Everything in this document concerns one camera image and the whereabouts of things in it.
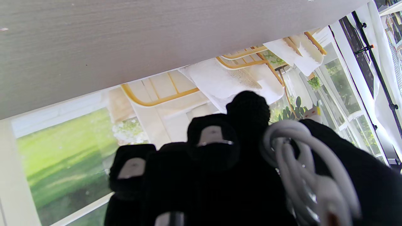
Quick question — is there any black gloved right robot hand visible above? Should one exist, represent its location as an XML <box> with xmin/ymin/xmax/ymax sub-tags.
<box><xmin>104</xmin><ymin>90</ymin><xmax>402</xmax><ymax>226</ymax></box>

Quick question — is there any white charging cable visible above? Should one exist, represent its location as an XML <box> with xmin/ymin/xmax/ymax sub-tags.
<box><xmin>262</xmin><ymin>120</ymin><xmax>361</xmax><ymax>226</ymax></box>

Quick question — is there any printed garden room backdrop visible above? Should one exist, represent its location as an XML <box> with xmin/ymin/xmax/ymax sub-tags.
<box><xmin>13</xmin><ymin>27</ymin><xmax>390</xmax><ymax>226</ymax></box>

